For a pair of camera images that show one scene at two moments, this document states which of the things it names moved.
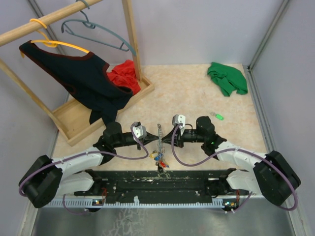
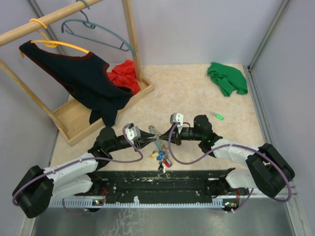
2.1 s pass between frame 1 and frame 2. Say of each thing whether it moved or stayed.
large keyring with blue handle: moved
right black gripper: stayed
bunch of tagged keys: moved
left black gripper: stayed
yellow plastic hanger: stayed
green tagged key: stayed
